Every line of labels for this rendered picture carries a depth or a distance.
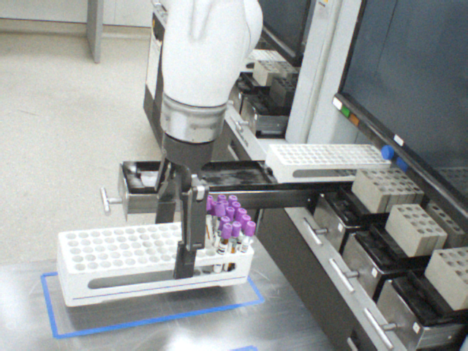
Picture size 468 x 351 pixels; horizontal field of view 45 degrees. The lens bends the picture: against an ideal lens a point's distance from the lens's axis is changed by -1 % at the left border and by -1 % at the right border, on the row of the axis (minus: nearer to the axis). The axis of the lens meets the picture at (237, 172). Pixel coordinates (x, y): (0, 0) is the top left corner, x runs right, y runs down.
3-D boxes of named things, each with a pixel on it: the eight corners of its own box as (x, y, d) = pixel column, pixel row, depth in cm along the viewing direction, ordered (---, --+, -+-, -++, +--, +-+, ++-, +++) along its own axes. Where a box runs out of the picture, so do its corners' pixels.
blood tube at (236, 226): (232, 278, 96) (243, 224, 90) (225, 282, 95) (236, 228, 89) (225, 273, 97) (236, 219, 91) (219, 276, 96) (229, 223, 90)
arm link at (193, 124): (175, 109, 74) (169, 149, 77) (238, 107, 78) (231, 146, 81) (154, 81, 81) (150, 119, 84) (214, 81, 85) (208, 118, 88)
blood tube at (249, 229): (229, 273, 97) (245, 220, 91) (238, 273, 97) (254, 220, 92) (232, 279, 96) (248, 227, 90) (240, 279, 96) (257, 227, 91)
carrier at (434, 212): (455, 257, 119) (466, 234, 116) (447, 258, 118) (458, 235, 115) (425, 224, 128) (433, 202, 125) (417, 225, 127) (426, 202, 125)
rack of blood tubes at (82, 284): (225, 246, 104) (232, 217, 101) (248, 282, 97) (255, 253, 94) (55, 263, 91) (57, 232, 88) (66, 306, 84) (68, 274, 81)
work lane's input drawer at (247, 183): (366, 182, 160) (376, 153, 155) (393, 210, 148) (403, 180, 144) (98, 189, 134) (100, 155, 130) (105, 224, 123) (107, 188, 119)
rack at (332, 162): (365, 164, 153) (372, 144, 150) (385, 184, 145) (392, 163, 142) (262, 166, 143) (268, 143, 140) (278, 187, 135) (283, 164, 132)
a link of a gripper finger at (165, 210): (159, 203, 93) (157, 201, 94) (153, 238, 97) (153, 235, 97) (176, 202, 94) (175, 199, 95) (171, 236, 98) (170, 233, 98)
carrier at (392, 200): (391, 217, 129) (399, 194, 126) (384, 217, 128) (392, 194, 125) (366, 189, 138) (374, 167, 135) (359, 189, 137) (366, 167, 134)
